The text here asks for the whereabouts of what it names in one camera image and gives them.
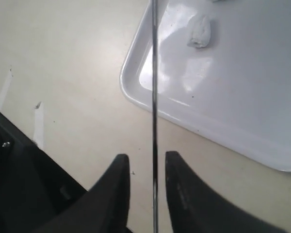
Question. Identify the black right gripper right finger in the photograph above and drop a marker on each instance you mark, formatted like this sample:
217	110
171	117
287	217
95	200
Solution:
196	208

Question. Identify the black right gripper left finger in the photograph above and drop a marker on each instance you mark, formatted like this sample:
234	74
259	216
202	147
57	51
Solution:
103	209

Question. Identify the thin metal skewer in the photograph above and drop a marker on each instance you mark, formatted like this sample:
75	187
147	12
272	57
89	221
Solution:
155	114

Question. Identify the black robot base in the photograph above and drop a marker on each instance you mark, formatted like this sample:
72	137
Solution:
34	189

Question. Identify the white tape strip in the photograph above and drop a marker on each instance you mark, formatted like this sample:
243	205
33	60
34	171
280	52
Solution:
38	134

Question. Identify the white plastic tray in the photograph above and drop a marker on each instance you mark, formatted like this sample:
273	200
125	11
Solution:
237	90

